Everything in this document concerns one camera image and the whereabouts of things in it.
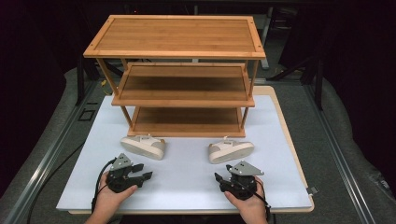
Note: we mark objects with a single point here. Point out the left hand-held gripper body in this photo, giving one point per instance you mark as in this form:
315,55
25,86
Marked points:
120,179

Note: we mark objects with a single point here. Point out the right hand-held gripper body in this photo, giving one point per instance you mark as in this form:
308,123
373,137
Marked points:
241,185

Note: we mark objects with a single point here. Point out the beige sneaker shoe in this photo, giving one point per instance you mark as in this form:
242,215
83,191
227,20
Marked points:
229,151
144,147

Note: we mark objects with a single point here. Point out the three-tier wooden shelf rack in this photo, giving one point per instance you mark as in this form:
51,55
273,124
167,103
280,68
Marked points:
174,35

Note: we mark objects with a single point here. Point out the person's left hand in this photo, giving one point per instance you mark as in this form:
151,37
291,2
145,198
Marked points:
112,200

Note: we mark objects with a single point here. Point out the person's right hand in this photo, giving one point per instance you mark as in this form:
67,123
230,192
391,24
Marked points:
250,207

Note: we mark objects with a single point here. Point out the white table mat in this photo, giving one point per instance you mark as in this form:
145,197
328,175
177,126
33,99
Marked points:
186,180

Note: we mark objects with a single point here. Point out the small silver clip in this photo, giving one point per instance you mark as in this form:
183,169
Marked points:
312,190

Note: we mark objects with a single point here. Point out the black metal stand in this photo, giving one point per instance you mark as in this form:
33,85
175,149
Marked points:
318,84
80,81

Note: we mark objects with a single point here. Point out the white metal stand leg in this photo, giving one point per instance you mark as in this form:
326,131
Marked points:
265,40

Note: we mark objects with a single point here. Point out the grey metal floor rail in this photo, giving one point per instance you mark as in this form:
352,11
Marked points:
339,155
46,158

